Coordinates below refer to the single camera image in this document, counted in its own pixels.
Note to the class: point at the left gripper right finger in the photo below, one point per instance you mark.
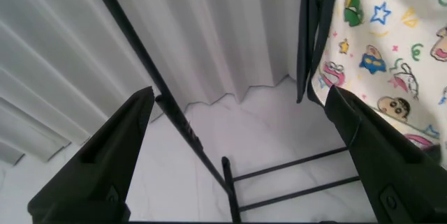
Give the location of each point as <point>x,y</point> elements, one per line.
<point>394,175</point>

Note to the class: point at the cream printed garment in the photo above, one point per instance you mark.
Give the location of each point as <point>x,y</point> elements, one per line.
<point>384,25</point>

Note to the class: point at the dark grey shirt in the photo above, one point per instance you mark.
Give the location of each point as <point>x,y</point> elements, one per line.
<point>314,25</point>

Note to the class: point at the white curtain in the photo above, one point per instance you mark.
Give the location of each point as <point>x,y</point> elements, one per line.
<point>209,25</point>

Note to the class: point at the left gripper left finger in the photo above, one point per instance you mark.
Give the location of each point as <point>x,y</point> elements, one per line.
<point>97,175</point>

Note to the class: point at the black clothes rack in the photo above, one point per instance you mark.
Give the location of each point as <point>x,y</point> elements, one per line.
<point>139,49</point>

